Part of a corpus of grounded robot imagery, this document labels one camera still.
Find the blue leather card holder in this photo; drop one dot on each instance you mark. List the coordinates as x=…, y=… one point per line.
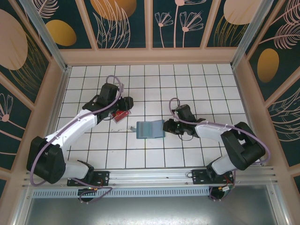
x=146, y=130

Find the aluminium mounting rail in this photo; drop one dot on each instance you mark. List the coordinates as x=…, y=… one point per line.
x=150, y=174

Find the aluminium frame post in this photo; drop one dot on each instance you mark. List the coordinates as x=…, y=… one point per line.
x=48, y=35
x=253, y=35

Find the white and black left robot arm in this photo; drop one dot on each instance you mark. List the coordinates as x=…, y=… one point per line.
x=75, y=126

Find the grey metal sheet panel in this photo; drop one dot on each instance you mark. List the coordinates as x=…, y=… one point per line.
x=152, y=211

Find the red card with number print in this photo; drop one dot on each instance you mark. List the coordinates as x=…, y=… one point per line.
x=120, y=114

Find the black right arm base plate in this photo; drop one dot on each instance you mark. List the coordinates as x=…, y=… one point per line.
x=198, y=177

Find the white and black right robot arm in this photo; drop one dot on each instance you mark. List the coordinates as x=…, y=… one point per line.
x=208, y=131

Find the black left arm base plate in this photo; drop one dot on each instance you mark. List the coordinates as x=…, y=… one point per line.
x=104, y=175

